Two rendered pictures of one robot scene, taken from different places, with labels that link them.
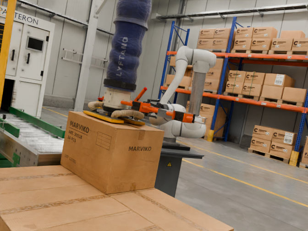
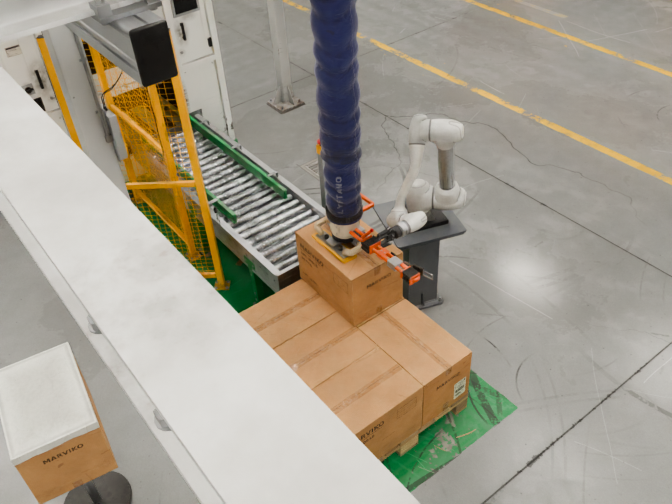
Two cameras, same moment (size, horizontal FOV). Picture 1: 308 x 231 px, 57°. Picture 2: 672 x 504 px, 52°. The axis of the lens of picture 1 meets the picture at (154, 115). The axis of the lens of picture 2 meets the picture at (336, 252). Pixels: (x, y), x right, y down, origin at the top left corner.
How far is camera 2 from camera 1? 2.90 m
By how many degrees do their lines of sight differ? 38
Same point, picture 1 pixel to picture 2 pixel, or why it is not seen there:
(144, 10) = (353, 146)
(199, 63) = (440, 143)
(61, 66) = not seen: outside the picture
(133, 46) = (349, 183)
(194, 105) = (444, 180)
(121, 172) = (364, 306)
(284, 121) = not seen: outside the picture
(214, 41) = not seen: outside the picture
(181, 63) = (416, 151)
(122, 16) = (329, 157)
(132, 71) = (354, 203)
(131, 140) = (367, 280)
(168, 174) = (425, 252)
